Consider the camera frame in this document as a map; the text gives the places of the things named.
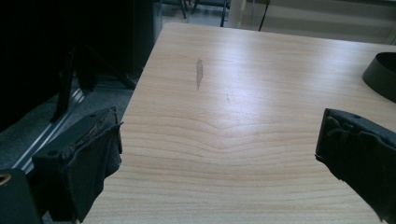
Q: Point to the dark cabinet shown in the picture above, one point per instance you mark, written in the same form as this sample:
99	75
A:
146	31

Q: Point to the black metal stand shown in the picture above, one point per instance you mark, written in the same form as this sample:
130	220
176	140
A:
67	84

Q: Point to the dark chair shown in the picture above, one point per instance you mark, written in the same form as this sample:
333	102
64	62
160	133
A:
208	7

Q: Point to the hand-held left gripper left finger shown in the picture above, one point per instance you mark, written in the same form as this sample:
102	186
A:
81	155

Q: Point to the black round container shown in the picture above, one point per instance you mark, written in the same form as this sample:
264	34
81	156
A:
382	75

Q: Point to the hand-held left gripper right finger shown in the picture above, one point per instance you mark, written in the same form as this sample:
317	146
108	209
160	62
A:
358	149

